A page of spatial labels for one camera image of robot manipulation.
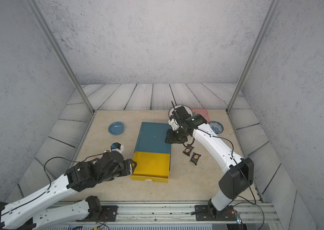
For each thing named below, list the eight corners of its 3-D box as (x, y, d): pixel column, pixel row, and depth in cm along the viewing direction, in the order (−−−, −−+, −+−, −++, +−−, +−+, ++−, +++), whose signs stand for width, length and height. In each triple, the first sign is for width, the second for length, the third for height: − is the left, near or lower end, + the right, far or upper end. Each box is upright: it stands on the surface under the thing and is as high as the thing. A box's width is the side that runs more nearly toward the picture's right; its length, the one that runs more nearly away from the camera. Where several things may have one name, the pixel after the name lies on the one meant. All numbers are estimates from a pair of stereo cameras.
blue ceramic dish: (108, 136, 107) (106, 132, 104) (111, 125, 114) (110, 121, 111) (122, 136, 107) (121, 132, 104) (125, 125, 114) (124, 121, 111)
